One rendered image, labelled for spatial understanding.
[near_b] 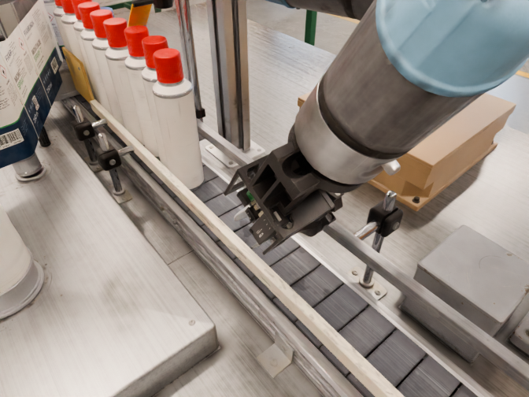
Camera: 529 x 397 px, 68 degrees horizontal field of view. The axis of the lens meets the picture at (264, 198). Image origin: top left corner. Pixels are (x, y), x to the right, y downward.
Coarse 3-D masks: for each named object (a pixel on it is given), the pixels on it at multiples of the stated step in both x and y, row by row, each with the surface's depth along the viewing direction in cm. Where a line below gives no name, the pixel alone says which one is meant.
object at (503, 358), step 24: (216, 144) 56; (336, 240) 43; (360, 240) 42; (384, 264) 39; (408, 288) 37; (432, 312) 36; (456, 312) 35; (480, 336) 33; (504, 360) 32; (528, 384) 31
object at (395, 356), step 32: (192, 192) 60; (288, 256) 51; (320, 288) 47; (352, 320) 44; (384, 320) 44; (384, 352) 41; (416, 352) 41; (352, 384) 40; (416, 384) 38; (448, 384) 38
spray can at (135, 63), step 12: (132, 36) 54; (144, 36) 54; (132, 48) 55; (132, 60) 56; (144, 60) 56; (132, 72) 56; (132, 84) 58; (144, 96) 59; (144, 108) 60; (144, 120) 62; (144, 132) 63; (144, 144) 66; (156, 144) 64; (156, 156) 66
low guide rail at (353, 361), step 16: (96, 112) 74; (112, 128) 70; (128, 144) 66; (144, 160) 62; (160, 176) 59; (176, 192) 56; (192, 208) 54; (208, 208) 52; (208, 224) 52; (224, 224) 50; (224, 240) 49; (240, 240) 48; (240, 256) 47; (256, 256) 46; (256, 272) 46; (272, 272) 44; (272, 288) 44; (288, 288) 43; (288, 304) 42; (304, 304) 41; (304, 320) 41; (320, 320) 40; (320, 336) 40; (336, 336) 38; (336, 352) 38; (352, 352) 37; (352, 368) 37; (368, 368) 36; (368, 384) 36; (384, 384) 35
